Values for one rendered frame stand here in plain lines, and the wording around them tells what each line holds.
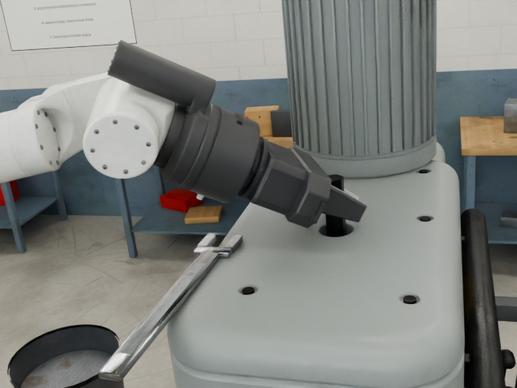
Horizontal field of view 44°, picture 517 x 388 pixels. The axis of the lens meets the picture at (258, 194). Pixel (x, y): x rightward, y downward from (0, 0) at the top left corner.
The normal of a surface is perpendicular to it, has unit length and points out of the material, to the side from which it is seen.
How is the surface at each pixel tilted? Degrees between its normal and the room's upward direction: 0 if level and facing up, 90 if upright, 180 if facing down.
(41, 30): 90
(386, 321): 0
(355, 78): 90
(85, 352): 0
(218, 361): 81
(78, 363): 0
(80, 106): 100
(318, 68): 90
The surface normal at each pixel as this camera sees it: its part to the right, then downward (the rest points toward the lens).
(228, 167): 0.18, 0.32
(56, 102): 0.75, 0.20
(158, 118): 0.09, 0.51
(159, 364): -0.10, -0.93
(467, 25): -0.26, 0.37
